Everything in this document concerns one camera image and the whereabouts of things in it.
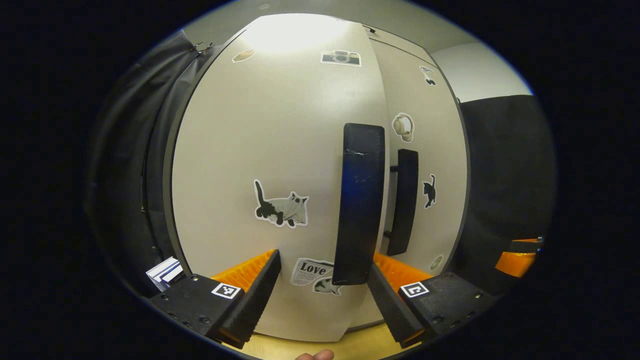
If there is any white cabinet door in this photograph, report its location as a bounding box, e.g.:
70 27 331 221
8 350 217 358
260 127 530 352
347 36 471 332
170 14 392 343

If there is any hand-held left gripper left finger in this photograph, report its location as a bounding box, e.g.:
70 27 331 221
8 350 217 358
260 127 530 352
148 248 282 350

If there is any black backdrop cloth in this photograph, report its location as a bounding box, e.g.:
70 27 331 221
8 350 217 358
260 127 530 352
85 30 558 296

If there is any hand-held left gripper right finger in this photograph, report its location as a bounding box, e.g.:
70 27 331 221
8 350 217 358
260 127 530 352
366 251 499 350

